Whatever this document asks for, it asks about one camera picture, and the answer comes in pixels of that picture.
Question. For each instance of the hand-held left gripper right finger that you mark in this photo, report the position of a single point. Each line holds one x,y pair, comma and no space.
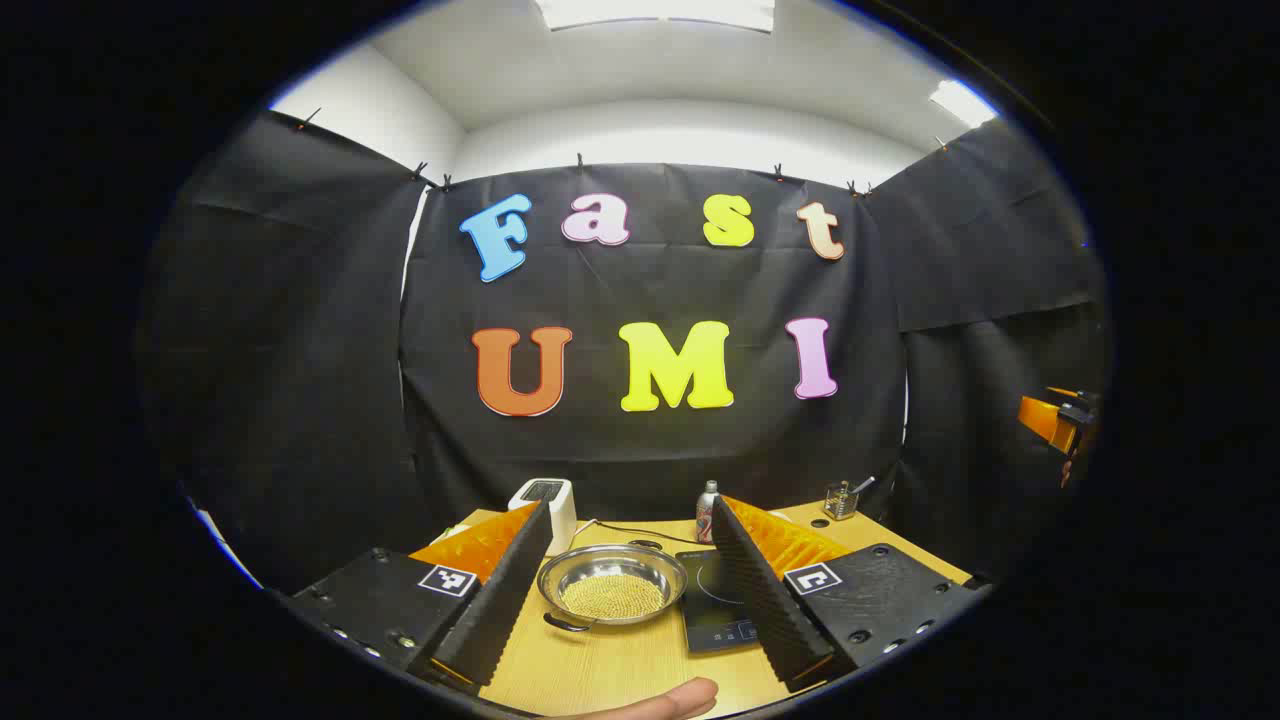
765,600

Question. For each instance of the black backdrop cloth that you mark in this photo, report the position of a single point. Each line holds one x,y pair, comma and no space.
650,450

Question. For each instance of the white toaster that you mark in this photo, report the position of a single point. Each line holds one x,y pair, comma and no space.
562,510

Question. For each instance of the black induction cooktop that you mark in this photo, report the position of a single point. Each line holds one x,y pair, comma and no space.
710,610

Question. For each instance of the silver drink bottle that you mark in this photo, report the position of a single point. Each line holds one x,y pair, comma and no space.
706,512

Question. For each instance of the pile of soybeans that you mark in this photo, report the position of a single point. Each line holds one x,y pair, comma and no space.
612,597

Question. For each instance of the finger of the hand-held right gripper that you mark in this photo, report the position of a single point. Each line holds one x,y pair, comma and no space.
1040,418

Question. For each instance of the large ceiling light panel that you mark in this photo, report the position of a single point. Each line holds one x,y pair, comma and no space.
655,12

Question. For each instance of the small ceiling light panel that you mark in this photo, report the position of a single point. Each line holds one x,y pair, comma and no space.
960,102

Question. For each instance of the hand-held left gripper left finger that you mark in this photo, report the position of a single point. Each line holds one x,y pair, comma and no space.
500,600

